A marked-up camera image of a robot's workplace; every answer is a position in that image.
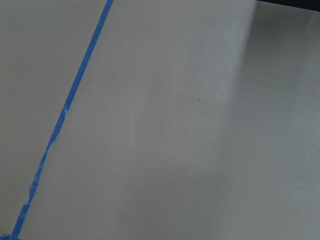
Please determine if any blue tape line right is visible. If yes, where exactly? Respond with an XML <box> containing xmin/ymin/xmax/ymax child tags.
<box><xmin>0</xmin><ymin>0</ymin><xmax>113</xmax><ymax>240</ymax></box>

